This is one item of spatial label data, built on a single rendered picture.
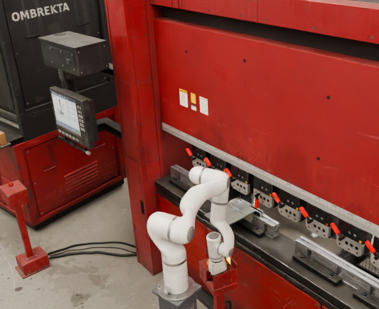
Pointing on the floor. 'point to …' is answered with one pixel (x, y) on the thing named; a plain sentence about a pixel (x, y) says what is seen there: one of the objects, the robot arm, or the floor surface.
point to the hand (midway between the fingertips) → (219, 278)
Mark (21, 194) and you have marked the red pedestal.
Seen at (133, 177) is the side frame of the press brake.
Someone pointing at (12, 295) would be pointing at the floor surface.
